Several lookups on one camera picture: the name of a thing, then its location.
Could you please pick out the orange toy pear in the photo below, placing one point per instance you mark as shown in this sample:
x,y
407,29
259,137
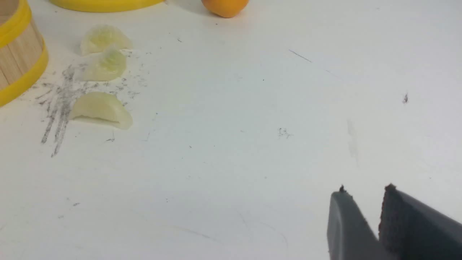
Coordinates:
x,y
225,8

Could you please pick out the bamboo steamer tray yellow rim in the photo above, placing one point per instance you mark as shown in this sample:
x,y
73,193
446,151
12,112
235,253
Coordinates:
x,y
23,52

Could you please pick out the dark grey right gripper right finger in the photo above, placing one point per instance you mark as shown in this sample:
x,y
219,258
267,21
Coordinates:
x,y
412,230

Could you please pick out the pale green dumpling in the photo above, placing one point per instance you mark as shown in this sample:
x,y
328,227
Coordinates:
x,y
109,65
101,37

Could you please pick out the pale yellow dumpling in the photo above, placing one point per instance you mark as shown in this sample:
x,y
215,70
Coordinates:
x,y
102,107

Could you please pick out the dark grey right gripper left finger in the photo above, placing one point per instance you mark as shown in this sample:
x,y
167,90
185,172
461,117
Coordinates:
x,y
349,235

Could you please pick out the woven steamer lid yellow rim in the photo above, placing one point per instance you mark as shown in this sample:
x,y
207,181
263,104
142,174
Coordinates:
x,y
104,6

